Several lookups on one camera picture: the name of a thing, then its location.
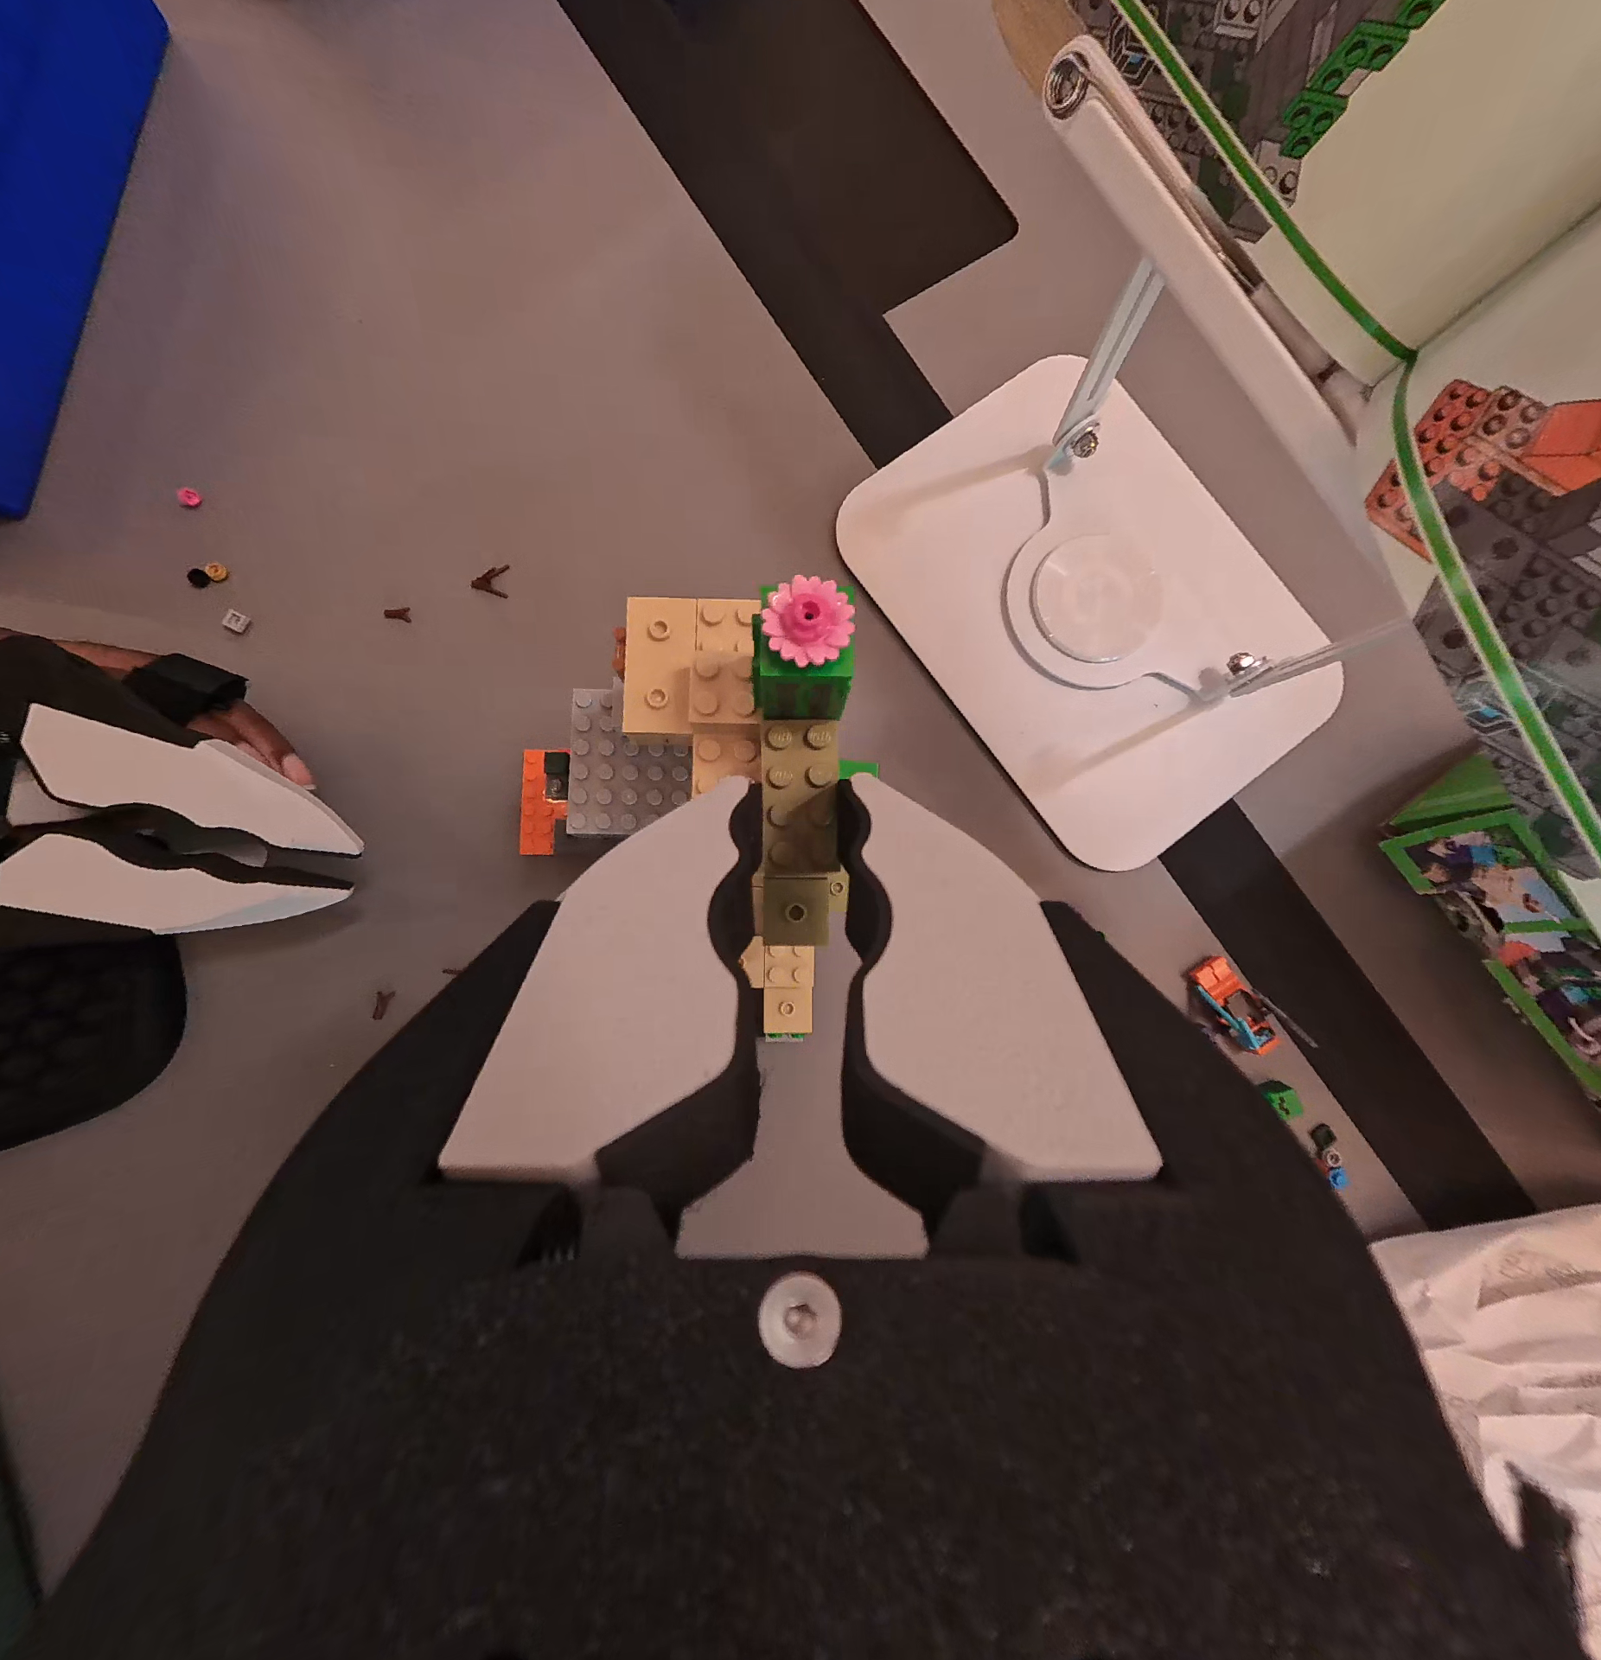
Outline orange blue toy figure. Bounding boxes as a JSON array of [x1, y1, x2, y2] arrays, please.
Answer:
[[1185, 955, 1286, 1059]]

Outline person's left hand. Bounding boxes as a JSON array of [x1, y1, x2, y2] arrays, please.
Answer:
[[62, 635, 317, 792]]

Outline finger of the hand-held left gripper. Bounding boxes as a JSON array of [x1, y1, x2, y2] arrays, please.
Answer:
[[0, 830, 358, 940], [18, 704, 365, 868]]

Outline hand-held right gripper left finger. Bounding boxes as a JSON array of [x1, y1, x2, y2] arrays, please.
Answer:
[[436, 775, 767, 1250]]

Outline crumpled white paper bags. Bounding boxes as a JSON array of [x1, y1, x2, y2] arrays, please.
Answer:
[[1369, 1199, 1601, 1660]]

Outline grey desk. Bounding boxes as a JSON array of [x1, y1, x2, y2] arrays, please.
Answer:
[[0, 0, 1579, 1596]]

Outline blue plastic bin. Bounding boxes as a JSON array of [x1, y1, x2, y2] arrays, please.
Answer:
[[0, 0, 173, 520]]

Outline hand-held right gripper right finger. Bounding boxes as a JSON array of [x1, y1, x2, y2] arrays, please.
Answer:
[[840, 775, 1163, 1250]]

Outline multicoloured toy brick model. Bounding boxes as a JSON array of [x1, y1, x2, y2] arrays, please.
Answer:
[[518, 573, 882, 1041]]

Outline black textured pad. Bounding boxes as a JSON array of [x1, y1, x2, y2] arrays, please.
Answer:
[[0, 932, 187, 1161]]

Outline green toy box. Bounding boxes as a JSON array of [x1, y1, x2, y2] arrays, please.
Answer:
[[1378, 752, 1601, 1136]]

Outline white stand base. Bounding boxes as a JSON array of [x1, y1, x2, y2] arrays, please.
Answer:
[[837, 30, 1423, 873]]

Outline open building instruction booklet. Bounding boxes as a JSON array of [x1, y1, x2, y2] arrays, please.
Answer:
[[1085, 0, 1601, 911]]

